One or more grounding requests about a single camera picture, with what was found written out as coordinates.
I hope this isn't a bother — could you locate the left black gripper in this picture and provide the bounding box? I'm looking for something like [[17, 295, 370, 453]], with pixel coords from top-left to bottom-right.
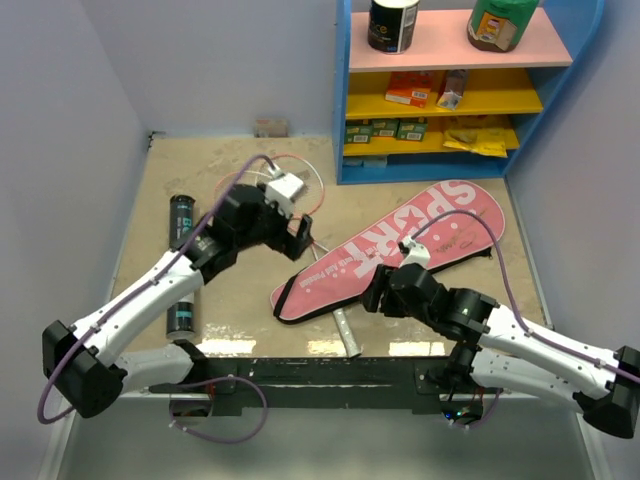
[[236, 184, 313, 260]]

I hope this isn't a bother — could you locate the black shuttlecock tube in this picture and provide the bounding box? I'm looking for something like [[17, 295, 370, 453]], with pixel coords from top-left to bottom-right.
[[166, 194, 195, 341]]

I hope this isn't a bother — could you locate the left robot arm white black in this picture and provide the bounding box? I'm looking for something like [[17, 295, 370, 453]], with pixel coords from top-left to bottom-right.
[[37, 174, 312, 424]]

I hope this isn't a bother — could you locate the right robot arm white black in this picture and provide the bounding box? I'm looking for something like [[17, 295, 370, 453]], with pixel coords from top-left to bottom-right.
[[361, 264, 639, 439]]

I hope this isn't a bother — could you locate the pink badminton racket right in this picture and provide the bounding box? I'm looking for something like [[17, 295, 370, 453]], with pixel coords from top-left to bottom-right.
[[272, 153, 325, 233]]

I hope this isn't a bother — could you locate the pink badminton racket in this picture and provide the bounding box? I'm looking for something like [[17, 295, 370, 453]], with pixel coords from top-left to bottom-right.
[[213, 169, 331, 254], [272, 153, 325, 233]]

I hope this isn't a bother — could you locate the pink badminton racket left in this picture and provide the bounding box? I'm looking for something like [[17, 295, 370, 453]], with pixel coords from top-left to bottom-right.
[[213, 169, 331, 254]]

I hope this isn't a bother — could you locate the pink racket bag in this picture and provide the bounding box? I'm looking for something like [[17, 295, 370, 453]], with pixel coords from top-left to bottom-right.
[[270, 180, 505, 324]]

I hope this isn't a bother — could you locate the green box left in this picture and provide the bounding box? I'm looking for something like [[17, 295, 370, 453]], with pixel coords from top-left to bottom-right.
[[344, 120, 373, 144]]

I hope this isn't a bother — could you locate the green box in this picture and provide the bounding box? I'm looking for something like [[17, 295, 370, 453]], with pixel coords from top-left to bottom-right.
[[371, 118, 399, 138], [344, 120, 373, 144], [396, 117, 428, 142]]

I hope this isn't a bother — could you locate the green box middle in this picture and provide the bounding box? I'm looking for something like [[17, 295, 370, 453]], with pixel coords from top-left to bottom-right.
[[371, 118, 399, 138]]

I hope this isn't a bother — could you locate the green box right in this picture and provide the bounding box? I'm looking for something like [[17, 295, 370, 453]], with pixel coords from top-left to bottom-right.
[[396, 117, 428, 142]]

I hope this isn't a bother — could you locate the yellow snack bag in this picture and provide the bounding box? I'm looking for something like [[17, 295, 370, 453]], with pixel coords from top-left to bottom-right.
[[443, 127, 507, 158]]

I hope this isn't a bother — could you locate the blue shelf unit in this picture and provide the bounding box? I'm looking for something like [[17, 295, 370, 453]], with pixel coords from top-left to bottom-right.
[[332, 1, 604, 184]]

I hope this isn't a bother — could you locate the orange box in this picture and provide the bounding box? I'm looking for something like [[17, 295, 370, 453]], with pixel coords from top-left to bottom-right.
[[385, 71, 434, 108]]

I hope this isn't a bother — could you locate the silver brown pouch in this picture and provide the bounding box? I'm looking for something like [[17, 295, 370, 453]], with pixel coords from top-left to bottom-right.
[[436, 69, 469, 111]]

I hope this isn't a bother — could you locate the black white can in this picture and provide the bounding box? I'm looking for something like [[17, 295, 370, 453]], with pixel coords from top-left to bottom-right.
[[367, 0, 419, 54]]

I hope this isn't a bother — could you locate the green brown jar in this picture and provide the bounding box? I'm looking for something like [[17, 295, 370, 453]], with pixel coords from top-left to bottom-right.
[[467, 0, 539, 53]]

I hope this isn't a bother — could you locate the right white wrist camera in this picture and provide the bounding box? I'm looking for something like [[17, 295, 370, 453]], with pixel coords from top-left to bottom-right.
[[398, 236, 431, 269]]

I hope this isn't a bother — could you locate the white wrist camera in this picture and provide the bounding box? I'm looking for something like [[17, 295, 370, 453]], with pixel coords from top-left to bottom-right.
[[264, 167, 306, 218], [398, 236, 431, 269]]

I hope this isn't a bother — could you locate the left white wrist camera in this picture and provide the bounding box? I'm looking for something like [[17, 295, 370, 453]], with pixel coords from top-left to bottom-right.
[[264, 167, 306, 218]]

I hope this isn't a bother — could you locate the white racket handle front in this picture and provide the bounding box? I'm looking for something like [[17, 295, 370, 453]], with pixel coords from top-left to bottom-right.
[[332, 309, 362, 359]]

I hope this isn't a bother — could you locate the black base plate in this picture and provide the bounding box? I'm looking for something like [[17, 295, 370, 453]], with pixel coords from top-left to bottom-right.
[[150, 357, 479, 416]]

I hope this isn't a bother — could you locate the brown wall block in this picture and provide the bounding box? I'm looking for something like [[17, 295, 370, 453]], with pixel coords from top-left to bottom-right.
[[254, 117, 289, 138]]

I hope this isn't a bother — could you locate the aluminium rail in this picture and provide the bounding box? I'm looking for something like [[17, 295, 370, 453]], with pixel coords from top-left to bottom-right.
[[120, 384, 216, 398]]

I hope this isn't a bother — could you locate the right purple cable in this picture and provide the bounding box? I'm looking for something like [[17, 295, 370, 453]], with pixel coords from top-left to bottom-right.
[[409, 208, 640, 431]]

